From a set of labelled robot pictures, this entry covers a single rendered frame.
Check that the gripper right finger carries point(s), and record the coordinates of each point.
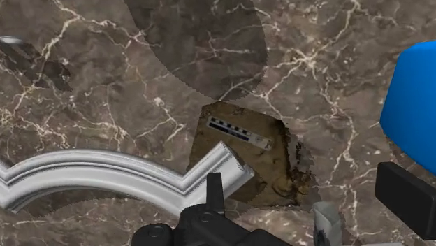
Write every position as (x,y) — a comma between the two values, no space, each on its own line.
(405,196)

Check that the brown rough flat slab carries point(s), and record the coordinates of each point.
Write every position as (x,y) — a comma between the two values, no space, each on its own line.
(272,160)

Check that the blue rounded container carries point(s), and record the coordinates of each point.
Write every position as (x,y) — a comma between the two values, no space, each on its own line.
(414,102)

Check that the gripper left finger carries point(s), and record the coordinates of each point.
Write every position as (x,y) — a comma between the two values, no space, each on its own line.
(215,190)

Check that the white ornate moulded frame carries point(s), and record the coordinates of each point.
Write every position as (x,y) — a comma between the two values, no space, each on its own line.
(102,172)

